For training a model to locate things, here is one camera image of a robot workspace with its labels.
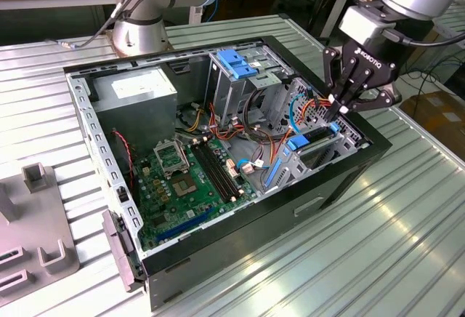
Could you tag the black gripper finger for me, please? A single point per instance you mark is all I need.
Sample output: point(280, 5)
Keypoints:
point(378, 100)
point(331, 77)

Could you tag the hard disk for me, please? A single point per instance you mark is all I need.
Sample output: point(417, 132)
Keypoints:
point(296, 142)

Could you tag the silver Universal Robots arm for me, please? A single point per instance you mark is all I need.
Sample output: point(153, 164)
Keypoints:
point(138, 33)

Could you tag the silver disk bay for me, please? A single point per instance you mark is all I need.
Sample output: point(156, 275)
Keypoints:
point(345, 146)

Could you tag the brown cardboard box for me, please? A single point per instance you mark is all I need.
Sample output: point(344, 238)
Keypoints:
point(436, 120)

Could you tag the black tripod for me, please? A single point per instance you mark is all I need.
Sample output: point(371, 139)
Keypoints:
point(323, 4)

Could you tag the metal slat side table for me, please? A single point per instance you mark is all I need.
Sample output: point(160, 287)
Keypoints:
point(450, 22)

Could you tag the blue drive cage latch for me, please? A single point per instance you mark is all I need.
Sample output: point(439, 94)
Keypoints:
point(236, 64)

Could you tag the silver drive cage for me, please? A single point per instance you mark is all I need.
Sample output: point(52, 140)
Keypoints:
point(229, 91)

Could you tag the black RAM slot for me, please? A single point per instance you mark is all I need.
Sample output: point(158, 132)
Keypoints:
point(214, 171)
point(219, 170)
point(223, 168)
point(210, 173)

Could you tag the metal locking lever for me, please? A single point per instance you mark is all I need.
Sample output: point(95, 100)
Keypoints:
point(186, 157)

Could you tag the black open PC case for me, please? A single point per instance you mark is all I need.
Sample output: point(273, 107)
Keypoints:
point(254, 240)

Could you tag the CPU socket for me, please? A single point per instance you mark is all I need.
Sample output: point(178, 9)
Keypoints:
point(185, 187)

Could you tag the grey Dell power supply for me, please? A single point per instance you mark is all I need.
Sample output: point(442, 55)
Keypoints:
point(138, 113)

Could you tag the blue expansion slot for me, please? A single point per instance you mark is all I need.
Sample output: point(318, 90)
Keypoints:
point(185, 225)

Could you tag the green motherboard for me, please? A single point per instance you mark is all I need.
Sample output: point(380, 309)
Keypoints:
point(163, 200)

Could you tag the grey case side latch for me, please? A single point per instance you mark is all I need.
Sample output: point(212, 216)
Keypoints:
point(120, 244)

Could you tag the grey parts rack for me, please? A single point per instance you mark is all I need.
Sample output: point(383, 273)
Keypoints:
point(32, 215)

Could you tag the green RAM stick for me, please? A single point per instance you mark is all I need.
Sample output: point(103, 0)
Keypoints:
point(7, 258)

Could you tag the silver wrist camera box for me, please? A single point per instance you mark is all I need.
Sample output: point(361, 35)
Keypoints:
point(363, 22)

